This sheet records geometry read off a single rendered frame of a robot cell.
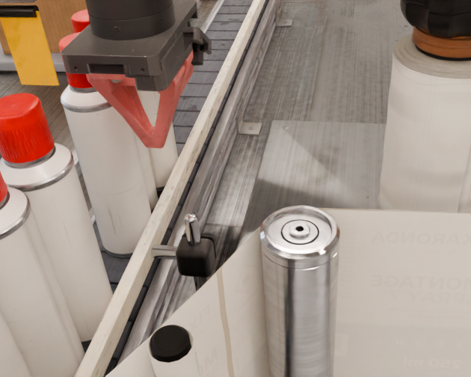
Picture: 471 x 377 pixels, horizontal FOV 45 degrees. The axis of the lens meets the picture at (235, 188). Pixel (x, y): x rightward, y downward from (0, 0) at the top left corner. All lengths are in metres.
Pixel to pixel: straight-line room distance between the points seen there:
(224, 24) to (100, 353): 0.70
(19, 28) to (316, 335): 0.28
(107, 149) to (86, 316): 0.13
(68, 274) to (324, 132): 0.38
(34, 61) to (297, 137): 0.35
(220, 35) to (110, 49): 0.61
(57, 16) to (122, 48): 0.68
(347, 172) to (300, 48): 0.45
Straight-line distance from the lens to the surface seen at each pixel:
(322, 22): 1.15
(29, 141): 0.38
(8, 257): 0.37
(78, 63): 0.38
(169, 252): 0.50
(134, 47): 0.38
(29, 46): 0.44
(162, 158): 0.60
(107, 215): 0.52
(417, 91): 0.44
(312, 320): 0.29
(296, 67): 0.97
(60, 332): 0.42
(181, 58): 0.40
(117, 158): 0.48
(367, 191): 0.61
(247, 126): 0.81
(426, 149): 0.46
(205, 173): 0.64
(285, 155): 0.66
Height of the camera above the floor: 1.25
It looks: 37 degrees down
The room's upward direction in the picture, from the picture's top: 5 degrees counter-clockwise
